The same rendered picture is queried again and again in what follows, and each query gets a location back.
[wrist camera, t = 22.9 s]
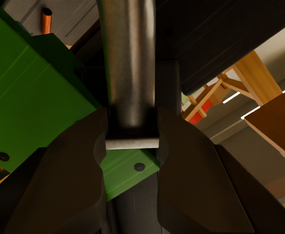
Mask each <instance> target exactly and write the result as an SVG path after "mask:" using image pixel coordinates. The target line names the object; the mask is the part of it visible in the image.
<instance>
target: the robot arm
mask: <svg viewBox="0 0 285 234"><path fill-rule="evenodd" d="M110 131H112V123H111V112H110V108H108V107H101V108H99V109H97V110H96V111H94V112H93V113H91V114H89V115H88V116H86V117H84V118H83V119H81V120H79V121H78V122H76V123H75V124H73V125H71V126H70V127H69V128H67V129H66V130H64V131H63V132H62V133H61V134H59V135H58V136H57V137H56V138H55V139H54V140H53V141H52V142H51V143H50V144H49V145H48V146H47V147H39V148H37V149H36V150H35V151H34V152H33V153H32V154H31V155H30V156H29V157H28V158H27V159H26V160H25V161H24V162H23V163H22V164H21V165H20V166H19V167H18V168H16V169H15V170H14V171H13V172H12V173H11V174H10V175H9V176H8V177H7V178H6V179H5V180H4V181H3V182H1V183H0V234H95V233H96V232H97V231H99V230H100V229H101V228H102V227H103V225H104V224H105V221H106V189H105V183H104V176H103V170H102V168H101V167H100V164H101V162H102V161H103V159H104V158H105V157H106V143H105V137H106V136H107V134H108V133H109V132H110ZM154 131H156V132H157V133H158V134H159V150H158V154H159V156H160V157H161V159H162V160H163V162H164V164H163V165H162V166H161V168H160V169H159V181H158V192H157V218H158V222H159V224H160V225H161V226H162V227H163V228H164V229H165V230H167V231H168V232H170V233H171V234H285V208H284V206H283V205H282V204H281V203H280V202H279V201H278V200H277V199H276V198H275V197H274V195H273V194H272V193H271V192H270V191H269V190H268V189H267V188H266V187H265V186H263V185H262V184H261V183H260V182H259V181H258V180H257V179H256V178H255V177H254V176H253V175H252V174H251V173H250V172H249V171H248V170H247V169H246V168H245V167H244V166H243V165H242V164H241V163H240V162H239V161H238V160H237V159H236V158H235V157H234V156H233V155H232V154H231V153H230V152H229V151H228V150H227V149H226V148H225V147H224V146H223V145H222V144H214V143H213V142H212V141H211V140H210V139H209V138H208V137H207V136H206V135H205V134H204V133H203V132H201V131H200V130H199V129H198V128H196V127H195V126H194V125H192V124H191V123H189V122H188V121H186V120H184V119H183V118H181V117H180V116H178V115H176V114H175V113H173V112H172V111H170V110H168V109H167V108H165V107H163V106H159V107H155V108H154Z"/></svg>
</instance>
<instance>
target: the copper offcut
mask: <svg viewBox="0 0 285 234"><path fill-rule="evenodd" d="M51 24H52V11H51V10H50V9H48V8H44V9H43V10H42V34H48V33H51Z"/></svg>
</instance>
